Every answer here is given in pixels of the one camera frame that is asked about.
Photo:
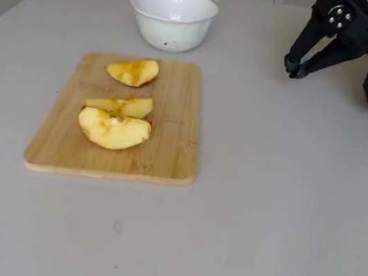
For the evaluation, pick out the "wooden cutting board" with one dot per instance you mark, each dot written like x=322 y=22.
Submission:
x=168 y=149

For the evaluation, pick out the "apple slice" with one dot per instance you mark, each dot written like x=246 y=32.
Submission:
x=133 y=105
x=131 y=72
x=111 y=131

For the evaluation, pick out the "white ceramic bowl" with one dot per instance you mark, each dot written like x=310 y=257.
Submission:
x=170 y=27

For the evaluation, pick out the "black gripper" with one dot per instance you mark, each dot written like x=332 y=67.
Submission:
x=348 y=35

